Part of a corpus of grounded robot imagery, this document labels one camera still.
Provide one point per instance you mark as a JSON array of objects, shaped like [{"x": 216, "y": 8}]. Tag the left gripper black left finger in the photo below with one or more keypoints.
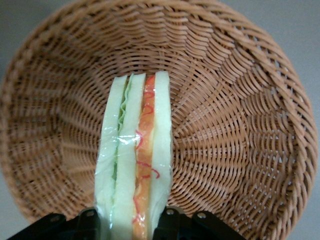
[{"x": 75, "y": 227}]

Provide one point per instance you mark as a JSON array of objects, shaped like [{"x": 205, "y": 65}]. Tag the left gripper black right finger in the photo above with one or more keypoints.
[{"x": 180, "y": 225}]

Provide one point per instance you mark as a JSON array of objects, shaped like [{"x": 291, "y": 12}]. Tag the triangle sandwich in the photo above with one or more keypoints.
[{"x": 125, "y": 175}]

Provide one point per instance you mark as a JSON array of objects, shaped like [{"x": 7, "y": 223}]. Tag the round brown wicker basket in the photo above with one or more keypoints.
[{"x": 225, "y": 125}]

